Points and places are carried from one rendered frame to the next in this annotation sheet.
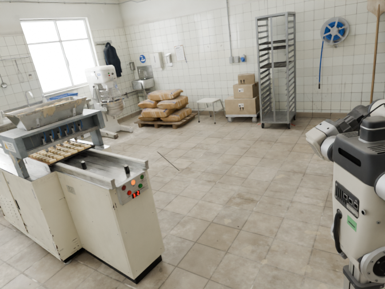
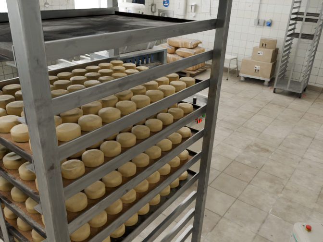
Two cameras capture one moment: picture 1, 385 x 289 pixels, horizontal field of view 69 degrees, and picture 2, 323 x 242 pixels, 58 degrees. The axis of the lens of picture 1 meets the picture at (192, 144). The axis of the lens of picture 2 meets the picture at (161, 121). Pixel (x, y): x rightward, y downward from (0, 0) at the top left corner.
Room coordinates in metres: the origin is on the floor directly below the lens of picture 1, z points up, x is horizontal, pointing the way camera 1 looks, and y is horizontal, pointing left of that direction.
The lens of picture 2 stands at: (-0.62, 0.71, 1.78)
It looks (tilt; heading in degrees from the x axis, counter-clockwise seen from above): 25 degrees down; 1
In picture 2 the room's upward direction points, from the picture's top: 3 degrees clockwise
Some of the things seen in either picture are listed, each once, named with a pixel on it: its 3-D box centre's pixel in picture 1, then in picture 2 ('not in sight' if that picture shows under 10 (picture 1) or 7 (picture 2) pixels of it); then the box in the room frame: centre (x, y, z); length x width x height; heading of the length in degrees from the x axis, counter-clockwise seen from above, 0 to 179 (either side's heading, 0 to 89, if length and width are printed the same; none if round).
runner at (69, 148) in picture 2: not in sight; (148, 107); (0.05, 0.76, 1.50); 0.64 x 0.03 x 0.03; 146
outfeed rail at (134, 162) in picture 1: (72, 147); (133, 75); (2.43, 1.09, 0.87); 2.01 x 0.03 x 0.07; 49
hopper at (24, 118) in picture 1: (49, 113); (130, 42); (2.25, 1.10, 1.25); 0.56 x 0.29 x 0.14; 139
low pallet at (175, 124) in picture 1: (167, 120); (179, 67); (5.98, 0.48, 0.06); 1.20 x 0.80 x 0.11; 58
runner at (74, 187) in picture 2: not in sight; (148, 139); (0.05, 0.76, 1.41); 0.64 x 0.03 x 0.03; 146
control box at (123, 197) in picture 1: (132, 187); (198, 114); (1.68, 0.44, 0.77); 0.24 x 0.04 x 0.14; 139
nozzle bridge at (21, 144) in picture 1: (58, 140); (130, 66); (2.25, 1.10, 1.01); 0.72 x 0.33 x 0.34; 139
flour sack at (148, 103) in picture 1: (154, 101); (171, 47); (6.15, 0.69, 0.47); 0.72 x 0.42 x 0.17; 146
